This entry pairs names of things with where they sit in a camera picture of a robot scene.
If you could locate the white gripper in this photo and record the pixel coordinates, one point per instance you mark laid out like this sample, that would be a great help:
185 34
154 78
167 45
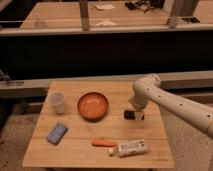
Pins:
139 115

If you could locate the black eraser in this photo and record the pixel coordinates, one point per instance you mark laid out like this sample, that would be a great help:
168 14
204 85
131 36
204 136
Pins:
129 115

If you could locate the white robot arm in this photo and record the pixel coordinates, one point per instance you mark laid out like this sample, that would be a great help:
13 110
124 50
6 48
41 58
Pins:
147 88

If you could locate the white ceramic cup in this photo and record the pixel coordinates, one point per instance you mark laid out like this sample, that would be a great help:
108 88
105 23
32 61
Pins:
57 101

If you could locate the white tube with cap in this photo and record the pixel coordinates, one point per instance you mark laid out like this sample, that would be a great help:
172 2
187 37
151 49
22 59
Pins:
128 148

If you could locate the orange carrot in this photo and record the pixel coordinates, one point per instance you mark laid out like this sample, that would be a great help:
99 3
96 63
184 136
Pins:
103 143

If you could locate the orange bowl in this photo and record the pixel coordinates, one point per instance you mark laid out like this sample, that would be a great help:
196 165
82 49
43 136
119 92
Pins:
92 106

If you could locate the wooden table board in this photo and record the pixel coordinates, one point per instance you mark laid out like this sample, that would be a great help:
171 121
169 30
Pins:
75 149

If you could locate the blue sponge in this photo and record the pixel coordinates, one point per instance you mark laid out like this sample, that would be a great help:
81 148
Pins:
57 133

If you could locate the folded white paper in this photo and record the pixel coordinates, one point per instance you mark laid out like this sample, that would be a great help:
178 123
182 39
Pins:
106 23

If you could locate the white paper sheet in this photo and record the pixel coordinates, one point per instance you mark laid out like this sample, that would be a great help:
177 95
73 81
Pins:
105 7

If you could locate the grey metal post right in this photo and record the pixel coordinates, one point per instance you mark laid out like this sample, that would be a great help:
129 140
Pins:
174 14

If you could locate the grey metal post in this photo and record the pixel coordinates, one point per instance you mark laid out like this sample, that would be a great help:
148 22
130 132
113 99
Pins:
83 4
174 14

